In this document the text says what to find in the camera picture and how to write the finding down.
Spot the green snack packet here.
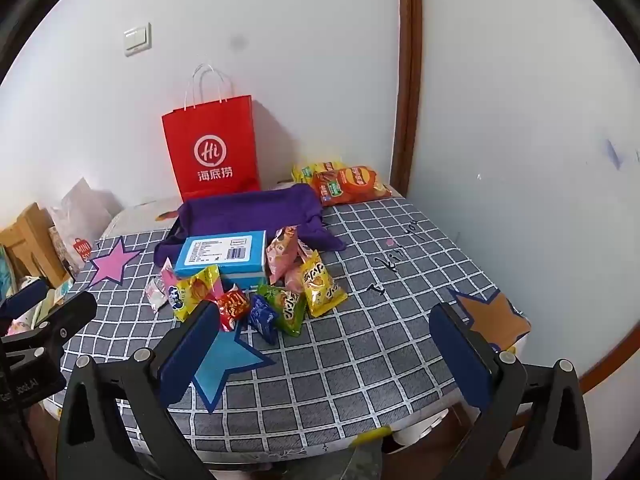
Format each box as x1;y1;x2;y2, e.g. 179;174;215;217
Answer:
257;284;307;337

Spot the yellow and pink chip bag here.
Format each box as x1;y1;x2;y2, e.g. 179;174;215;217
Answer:
170;265;226;322

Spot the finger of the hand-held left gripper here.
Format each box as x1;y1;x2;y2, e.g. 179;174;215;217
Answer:
0;277;51;333
0;290;98;359

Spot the red paper bag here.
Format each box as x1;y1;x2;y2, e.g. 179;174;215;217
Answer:
161;64;262;203

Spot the wooden furniture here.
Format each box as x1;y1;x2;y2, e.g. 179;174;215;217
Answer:
0;202;71;291

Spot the purple felt storage box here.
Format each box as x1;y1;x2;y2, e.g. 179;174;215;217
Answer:
154;183;347;267

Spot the yellow snack packet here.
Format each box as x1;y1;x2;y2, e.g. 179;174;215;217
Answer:
299;250;347;318

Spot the small red snack packet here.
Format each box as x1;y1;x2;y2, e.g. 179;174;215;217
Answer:
216;287;251;332

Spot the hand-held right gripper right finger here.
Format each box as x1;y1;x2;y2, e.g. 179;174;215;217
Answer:
429;302;593;480

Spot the small blue snack packet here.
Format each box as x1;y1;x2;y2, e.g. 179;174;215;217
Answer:
247;294;278;345

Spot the blue and white box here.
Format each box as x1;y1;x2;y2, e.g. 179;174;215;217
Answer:
174;230;268;291

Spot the white shopping bag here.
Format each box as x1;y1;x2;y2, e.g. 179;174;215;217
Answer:
47;177;123;278

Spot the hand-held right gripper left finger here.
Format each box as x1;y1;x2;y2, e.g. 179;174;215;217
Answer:
55;300;223;480

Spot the grey checkered cloth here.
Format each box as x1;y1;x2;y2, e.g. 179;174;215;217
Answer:
42;195;532;461

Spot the orange chip bag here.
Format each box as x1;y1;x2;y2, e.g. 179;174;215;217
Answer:
312;166;393;207

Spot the pink panda snack packet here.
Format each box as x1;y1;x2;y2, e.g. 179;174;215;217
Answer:
265;226;301;286

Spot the white light switch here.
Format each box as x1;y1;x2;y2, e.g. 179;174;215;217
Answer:
123;22;152;57

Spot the brown wooden door frame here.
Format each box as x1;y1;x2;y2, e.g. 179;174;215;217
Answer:
390;0;423;196

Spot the white and pink snack packet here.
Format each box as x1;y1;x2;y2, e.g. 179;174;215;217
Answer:
144;262;181;313

